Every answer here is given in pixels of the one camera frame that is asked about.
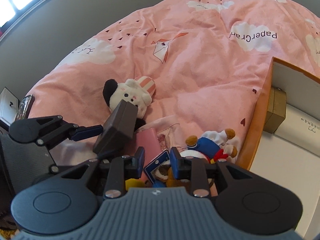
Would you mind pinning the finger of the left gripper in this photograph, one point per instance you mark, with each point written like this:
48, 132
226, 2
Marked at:
82, 133

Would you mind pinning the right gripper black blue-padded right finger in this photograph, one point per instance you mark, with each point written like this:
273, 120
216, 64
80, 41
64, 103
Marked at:
198, 172

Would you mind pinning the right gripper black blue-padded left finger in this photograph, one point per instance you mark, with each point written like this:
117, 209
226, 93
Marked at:
104, 175

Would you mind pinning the sailor bear plush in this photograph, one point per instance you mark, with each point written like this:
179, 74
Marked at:
210, 147

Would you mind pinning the dark brown gift box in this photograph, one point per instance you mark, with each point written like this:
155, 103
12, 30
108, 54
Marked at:
118, 128

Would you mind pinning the pink notebook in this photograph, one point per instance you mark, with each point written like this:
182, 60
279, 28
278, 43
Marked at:
149, 140

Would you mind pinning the white black-eared plush keychain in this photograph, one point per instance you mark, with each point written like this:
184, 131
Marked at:
138, 91

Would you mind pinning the yellow tape measure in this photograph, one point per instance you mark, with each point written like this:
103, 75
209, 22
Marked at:
133, 183

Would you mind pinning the blue paper hang tag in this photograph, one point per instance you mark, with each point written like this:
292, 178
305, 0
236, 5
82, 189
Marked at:
156, 167

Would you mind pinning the phone on bedside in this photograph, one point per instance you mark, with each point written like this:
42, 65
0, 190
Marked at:
24, 107

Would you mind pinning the white bedside drawer cabinet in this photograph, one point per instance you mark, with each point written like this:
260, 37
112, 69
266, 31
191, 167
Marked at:
8, 107

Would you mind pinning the gold small box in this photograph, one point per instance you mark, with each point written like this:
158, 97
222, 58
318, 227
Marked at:
276, 110

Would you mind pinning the orange storage box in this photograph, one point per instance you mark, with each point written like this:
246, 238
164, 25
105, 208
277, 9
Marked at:
282, 142

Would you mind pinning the white long box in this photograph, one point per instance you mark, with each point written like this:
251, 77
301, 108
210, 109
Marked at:
300, 129

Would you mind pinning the pink cloud-print duvet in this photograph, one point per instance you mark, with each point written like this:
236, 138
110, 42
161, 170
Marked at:
209, 59

